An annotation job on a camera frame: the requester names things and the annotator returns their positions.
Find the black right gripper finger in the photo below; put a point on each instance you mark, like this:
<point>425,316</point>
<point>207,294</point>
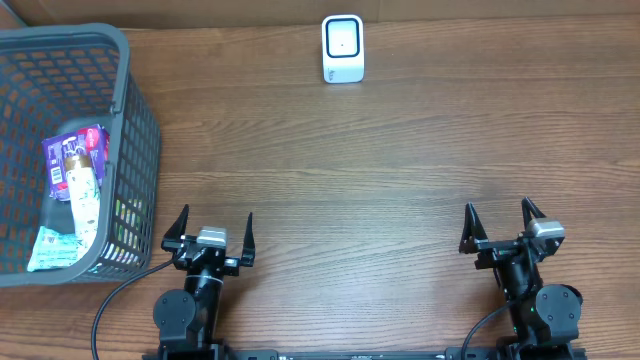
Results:
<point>530,211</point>
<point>473,235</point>

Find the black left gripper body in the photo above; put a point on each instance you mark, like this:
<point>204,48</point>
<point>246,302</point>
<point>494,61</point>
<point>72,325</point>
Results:
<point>233,268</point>

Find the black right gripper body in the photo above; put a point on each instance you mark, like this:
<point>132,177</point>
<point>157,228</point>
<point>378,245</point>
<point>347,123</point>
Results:
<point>496,252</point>

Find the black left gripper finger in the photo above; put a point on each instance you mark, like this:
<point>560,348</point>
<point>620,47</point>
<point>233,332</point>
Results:
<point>178,228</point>
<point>248,251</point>

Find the white tube gold cap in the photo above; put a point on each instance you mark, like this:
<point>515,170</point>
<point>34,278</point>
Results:
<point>84,195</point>

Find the teal tissue packet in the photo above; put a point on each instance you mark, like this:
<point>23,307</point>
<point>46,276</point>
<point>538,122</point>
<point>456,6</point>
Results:
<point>53,250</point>

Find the purple Carefree pad packet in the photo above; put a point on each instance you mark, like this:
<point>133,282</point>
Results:
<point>92,141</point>

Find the green yellow snack packet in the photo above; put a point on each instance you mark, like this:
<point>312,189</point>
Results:
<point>126,211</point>

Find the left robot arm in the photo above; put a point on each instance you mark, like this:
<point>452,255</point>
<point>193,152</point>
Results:
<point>186,317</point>

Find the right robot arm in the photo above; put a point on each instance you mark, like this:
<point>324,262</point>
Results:
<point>544,317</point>

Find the white barcode scanner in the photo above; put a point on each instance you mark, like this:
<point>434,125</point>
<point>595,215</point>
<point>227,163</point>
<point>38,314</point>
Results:
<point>343,56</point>

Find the grey plastic shopping basket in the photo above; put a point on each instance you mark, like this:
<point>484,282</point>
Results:
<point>54,80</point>

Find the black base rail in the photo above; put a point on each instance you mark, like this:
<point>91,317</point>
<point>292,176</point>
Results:
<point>451,353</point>

